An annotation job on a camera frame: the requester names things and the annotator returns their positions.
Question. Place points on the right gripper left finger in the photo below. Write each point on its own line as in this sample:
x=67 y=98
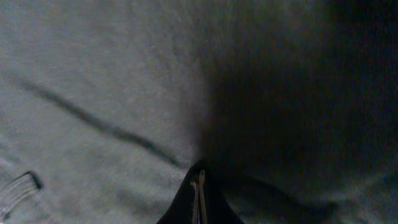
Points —
x=184 y=207

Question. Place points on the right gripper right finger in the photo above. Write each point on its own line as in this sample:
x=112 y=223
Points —
x=212 y=206

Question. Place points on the black shorts with white waistband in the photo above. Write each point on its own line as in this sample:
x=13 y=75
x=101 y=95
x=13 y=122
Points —
x=289 y=106

